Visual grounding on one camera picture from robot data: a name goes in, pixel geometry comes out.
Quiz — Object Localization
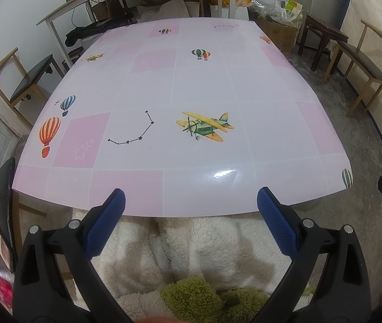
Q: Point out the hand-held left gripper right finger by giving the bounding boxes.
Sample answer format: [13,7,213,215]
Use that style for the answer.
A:
[250,187,371,323]

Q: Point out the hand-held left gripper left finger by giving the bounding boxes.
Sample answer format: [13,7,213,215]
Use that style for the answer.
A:
[13,188,134,323]

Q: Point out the white fleece robe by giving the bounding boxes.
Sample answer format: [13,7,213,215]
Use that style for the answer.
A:
[72,208,317,323]

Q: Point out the pink cloth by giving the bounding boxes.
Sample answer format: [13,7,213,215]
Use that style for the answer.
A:
[0,268,14,311]

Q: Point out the wooden chair with dark seat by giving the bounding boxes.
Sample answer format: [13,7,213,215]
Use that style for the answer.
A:
[0,47,66,131]
[325,19,382,119]

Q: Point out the pink printed tablecloth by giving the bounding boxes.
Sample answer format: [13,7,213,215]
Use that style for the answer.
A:
[12,17,354,218]

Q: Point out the dark wooden stool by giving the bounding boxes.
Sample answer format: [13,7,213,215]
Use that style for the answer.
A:
[297,15,350,72]

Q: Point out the large cardboard box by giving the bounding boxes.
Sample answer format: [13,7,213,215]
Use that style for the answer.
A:
[254,18,300,54]

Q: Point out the black cloth bundle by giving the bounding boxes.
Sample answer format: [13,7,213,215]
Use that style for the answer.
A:
[64,16,135,48]

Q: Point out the crumpled plastic bags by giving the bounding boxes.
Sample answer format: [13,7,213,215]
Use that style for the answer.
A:
[249,0,305,27]

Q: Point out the small cardboard box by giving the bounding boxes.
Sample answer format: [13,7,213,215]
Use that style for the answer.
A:
[91,0,121,21]

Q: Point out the white woven sacks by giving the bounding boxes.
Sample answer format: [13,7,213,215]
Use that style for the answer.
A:
[136,0,200,25]

